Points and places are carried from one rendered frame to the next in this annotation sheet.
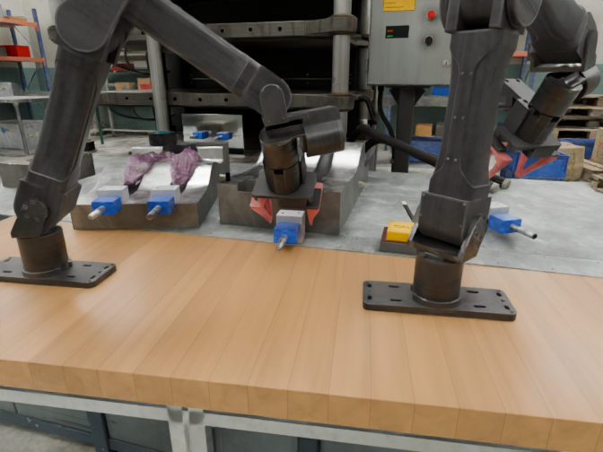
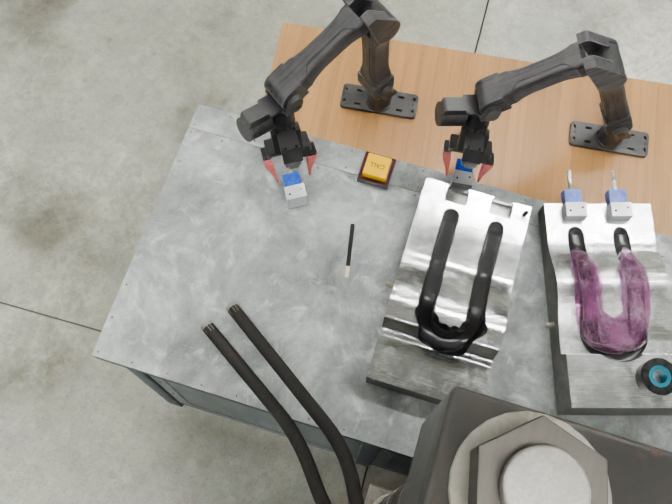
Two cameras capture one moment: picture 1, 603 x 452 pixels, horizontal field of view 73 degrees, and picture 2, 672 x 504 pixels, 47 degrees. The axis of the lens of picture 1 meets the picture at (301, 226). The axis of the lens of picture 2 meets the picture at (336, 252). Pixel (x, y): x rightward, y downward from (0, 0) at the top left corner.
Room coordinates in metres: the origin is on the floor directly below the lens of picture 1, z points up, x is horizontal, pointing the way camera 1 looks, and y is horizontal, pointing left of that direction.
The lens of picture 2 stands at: (1.57, -0.28, 2.57)
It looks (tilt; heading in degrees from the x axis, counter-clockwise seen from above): 70 degrees down; 181
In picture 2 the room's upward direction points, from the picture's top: 1 degrees clockwise
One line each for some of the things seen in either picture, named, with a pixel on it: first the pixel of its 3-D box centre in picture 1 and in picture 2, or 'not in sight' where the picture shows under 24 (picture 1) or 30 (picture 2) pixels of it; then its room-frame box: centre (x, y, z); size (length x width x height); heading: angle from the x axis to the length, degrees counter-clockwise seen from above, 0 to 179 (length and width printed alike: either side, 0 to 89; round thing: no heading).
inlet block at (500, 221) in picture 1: (508, 224); (291, 178); (0.75, -0.40, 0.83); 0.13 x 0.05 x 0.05; 16
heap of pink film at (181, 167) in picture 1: (167, 160); (612, 295); (1.05, 0.35, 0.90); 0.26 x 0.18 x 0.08; 2
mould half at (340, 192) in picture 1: (307, 172); (451, 290); (1.04, -0.02, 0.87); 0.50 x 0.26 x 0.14; 165
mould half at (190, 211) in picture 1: (166, 176); (609, 302); (1.05, 0.35, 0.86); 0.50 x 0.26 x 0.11; 2
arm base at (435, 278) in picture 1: (437, 276); (380, 94); (0.51, -0.19, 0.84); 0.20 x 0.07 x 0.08; 82
